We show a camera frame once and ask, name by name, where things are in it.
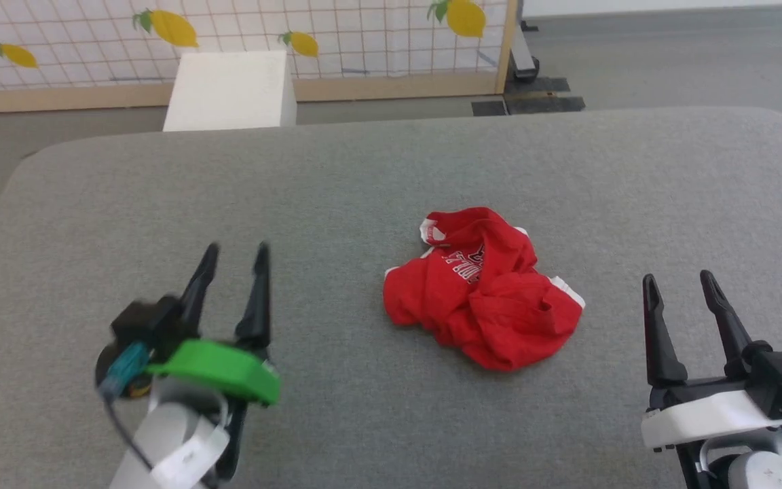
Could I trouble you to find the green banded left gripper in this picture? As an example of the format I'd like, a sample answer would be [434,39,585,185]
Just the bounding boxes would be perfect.
[145,242,282,476]

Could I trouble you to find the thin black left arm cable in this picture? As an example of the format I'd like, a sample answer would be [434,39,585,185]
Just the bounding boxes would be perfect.
[100,391,161,473]

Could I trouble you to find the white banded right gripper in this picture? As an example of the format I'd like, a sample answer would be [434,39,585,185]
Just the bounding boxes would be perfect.
[640,270,782,450]

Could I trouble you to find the red garment with white trim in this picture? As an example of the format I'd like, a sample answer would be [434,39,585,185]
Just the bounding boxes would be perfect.
[383,207,586,372]

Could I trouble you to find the lemon print partition wooden frame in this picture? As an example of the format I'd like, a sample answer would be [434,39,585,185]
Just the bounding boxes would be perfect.
[0,0,521,114]

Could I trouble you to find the white rectangular box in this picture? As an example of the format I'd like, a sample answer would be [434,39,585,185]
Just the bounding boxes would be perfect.
[162,51,297,132]

